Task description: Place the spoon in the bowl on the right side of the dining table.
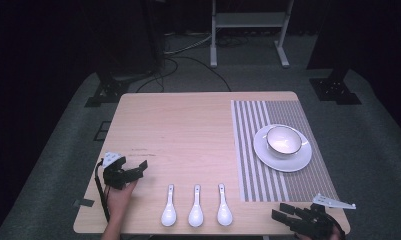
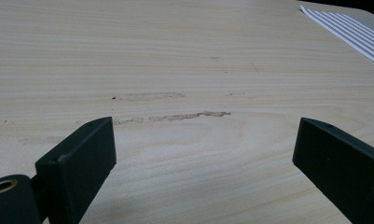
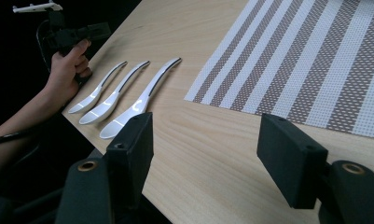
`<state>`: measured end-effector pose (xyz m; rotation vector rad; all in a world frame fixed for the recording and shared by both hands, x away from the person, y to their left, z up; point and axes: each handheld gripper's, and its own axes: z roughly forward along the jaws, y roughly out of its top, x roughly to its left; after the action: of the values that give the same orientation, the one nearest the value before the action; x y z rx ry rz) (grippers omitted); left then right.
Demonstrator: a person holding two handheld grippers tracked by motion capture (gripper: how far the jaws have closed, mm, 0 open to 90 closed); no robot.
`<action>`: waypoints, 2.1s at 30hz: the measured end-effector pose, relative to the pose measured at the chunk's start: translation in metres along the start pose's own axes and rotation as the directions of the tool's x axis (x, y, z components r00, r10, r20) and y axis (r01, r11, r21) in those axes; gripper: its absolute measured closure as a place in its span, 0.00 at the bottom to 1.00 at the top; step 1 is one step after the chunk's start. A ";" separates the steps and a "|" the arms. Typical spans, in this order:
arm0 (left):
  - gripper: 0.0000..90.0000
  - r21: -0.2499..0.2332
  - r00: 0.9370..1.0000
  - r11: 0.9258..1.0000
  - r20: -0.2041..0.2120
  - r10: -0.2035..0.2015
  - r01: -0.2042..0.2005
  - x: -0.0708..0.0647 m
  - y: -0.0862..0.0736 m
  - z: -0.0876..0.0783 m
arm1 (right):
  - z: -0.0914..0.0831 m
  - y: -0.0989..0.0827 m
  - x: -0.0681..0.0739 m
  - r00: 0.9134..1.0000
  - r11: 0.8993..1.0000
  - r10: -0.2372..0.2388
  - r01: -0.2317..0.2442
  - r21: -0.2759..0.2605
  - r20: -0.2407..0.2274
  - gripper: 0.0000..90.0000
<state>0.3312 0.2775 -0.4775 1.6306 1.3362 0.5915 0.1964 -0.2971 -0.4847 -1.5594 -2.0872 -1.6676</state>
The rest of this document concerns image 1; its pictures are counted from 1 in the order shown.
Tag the grey striped placemat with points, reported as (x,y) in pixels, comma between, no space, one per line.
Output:
(251,150)

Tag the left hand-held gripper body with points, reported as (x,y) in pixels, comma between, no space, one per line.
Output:
(114,176)

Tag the white bowl with dark rim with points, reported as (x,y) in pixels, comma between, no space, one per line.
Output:
(283,141)

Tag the black stand base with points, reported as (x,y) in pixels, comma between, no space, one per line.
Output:
(106,95)
(334,91)

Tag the grey tape piece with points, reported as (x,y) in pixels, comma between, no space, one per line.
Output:
(84,202)

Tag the person's left hand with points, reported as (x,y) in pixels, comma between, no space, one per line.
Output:
(119,200)

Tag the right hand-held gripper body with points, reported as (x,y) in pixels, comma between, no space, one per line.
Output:
(314,221)

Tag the person's right hand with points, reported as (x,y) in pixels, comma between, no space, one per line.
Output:
(336,234)

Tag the white metal stand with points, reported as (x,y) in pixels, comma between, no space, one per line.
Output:
(251,20)

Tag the white ceramic spoon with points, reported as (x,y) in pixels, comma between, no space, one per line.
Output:
(168,216)
(224,216)
(195,218)

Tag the white saucer plate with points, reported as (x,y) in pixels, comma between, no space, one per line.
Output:
(288,165)

